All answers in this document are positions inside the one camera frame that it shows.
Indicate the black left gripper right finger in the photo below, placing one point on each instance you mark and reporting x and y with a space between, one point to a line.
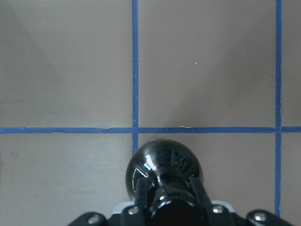
199 192

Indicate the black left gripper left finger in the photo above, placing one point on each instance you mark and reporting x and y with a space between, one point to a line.
141 195

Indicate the dark wine bottle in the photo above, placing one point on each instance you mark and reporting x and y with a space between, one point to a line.
168 166

